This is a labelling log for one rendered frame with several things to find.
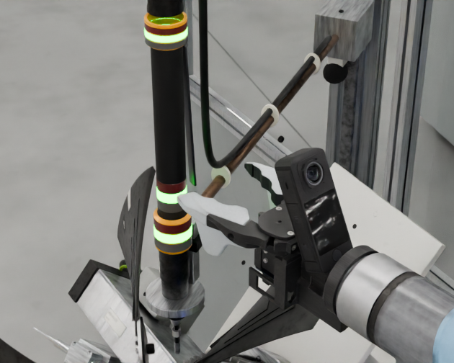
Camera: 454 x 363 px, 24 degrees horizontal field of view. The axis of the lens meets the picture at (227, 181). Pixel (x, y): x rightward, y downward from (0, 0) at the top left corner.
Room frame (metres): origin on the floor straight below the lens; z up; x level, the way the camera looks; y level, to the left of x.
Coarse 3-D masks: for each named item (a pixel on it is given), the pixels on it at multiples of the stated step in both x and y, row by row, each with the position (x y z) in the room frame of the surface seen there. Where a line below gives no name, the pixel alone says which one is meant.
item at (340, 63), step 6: (330, 60) 1.51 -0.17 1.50; (336, 60) 1.51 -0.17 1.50; (342, 60) 1.50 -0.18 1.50; (330, 66) 1.50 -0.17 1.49; (336, 66) 1.50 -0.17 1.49; (342, 66) 1.50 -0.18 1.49; (324, 72) 1.50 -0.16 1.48; (330, 72) 1.49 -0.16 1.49; (336, 72) 1.49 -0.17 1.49; (342, 72) 1.49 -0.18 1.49; (324, 78) 1.50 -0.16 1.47; (330, 78) 1.49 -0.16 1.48; (336, 78) 1.49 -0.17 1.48; (342, 78) 1.49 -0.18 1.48
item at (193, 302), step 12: (192, 228) 0.99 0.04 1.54; (192, 240) 0.99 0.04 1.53; (192, 252) 0.98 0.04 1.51; (192, 264) 0.98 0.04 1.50; (192, 276) 0.98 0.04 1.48; (156, 288) 0.98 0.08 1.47; (192, 288) 0.98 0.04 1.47; (156, 300) 0.95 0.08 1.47; (168, 300) 0.95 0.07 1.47; (180, 300) 0.95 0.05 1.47; (192, 300) 0.95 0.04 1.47; (204, 300) 0.96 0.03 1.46; (156, 312) 0.94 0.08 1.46; (168, 312) 0.94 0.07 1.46; (180, 312) 0.94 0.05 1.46; (192, 312) 0.94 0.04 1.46
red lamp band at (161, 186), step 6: (156, 180) 0.96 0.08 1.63; (186, 180) 0.97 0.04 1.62; (156, 186) 0.96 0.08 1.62; (162, 186) 0.96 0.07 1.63; (168, 186) 0.95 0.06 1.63; (174, 186) 0.95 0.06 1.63; (180, 186) 0.96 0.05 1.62; (186, 186) 0.97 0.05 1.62; (168, 192) 0.95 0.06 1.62; (174, 192) 0.95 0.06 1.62
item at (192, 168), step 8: (184, 48) 0.97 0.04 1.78; (184, 56) 0.97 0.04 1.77; (184, 64) 0.98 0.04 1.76; (184, 72) 0.98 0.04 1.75; (184, 80) 0.98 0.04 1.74; (184, 88) 0.98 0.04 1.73; (184, 96) 0.98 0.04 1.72; (184, 104) 0.98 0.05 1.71; (184, 112) 0.98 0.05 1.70; (192, 136) 0.98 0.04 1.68; (192, 144) 0.98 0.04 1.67; (192, 152) 0.98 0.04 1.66; (192, 160) 0.98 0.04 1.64; (192, 168) 0.98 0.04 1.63; (192, 176) 0.98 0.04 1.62
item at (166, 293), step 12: (156, 0) 0.95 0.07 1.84; (168, 0) 0.95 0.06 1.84; (180, 0) 0.96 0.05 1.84; (156, 12) 0.95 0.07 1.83; (168, 12) 0.95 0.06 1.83; (180, 12) 0.96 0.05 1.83; (168, 264) 0.95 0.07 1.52; (180, 264) 0.95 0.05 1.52; (168, 276) 0.95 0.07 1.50; (180, 276) 0.95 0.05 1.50; (168, 288) 0.96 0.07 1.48; (180, 288) 0.96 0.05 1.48
